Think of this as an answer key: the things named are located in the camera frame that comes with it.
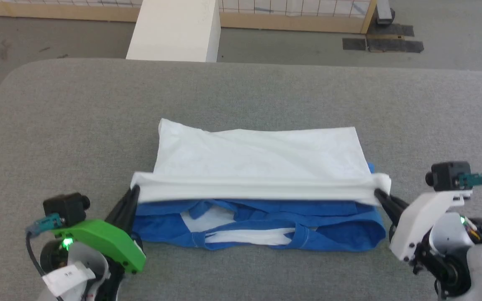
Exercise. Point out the white rectangular box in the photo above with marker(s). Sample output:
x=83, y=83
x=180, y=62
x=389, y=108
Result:
x=174, y=29

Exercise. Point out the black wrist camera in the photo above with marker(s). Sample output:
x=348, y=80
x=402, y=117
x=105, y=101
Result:
x=65, y=207
x=448, y=175

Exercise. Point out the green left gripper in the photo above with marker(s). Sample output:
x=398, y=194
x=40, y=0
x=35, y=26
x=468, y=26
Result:
x=103, y=240

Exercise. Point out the black floor tape patch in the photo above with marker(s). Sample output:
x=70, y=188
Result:
x=387, y=45
x=391, y=30

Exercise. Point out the grey screen foot with wheel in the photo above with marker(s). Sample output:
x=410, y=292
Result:
x=384, y=12

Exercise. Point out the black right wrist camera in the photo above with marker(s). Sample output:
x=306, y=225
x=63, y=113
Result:
x=448, y=175

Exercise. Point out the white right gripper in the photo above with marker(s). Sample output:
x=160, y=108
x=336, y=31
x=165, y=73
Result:
x=421, y=221

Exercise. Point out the white paper label tag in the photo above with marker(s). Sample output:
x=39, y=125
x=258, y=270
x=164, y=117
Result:
x=67, y=276

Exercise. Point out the blue and white garment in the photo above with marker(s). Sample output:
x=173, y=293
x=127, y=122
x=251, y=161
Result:
x=257, y=167

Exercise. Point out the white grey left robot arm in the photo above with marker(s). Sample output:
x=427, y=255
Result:
x=78, y=267

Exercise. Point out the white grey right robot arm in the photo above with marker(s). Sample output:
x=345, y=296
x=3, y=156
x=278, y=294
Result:
x=467, y=259

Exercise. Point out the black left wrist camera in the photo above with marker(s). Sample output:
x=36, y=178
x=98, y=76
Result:
x=65, y=207

